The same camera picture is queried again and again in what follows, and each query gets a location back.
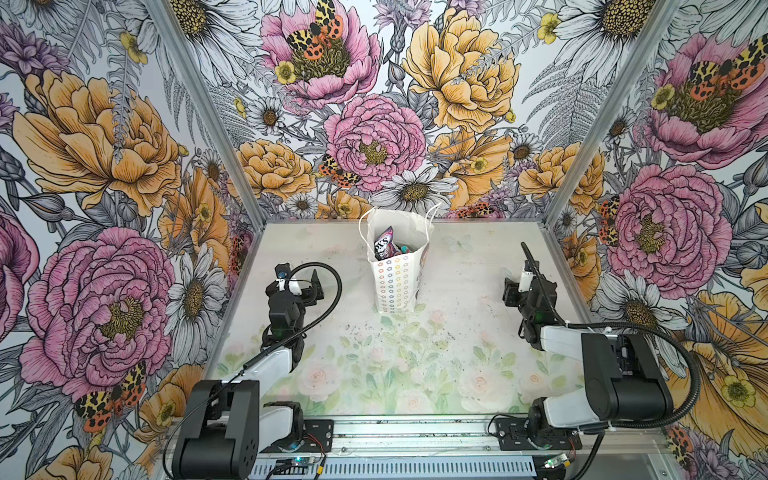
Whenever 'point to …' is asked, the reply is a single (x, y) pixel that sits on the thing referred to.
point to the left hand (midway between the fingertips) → (300, 281)
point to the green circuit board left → (303, 460)
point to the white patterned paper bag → (397, 278)
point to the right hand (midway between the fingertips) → (514, 286)
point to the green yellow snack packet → (404, 249)
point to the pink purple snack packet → (384, 247)
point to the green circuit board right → (553, 462)
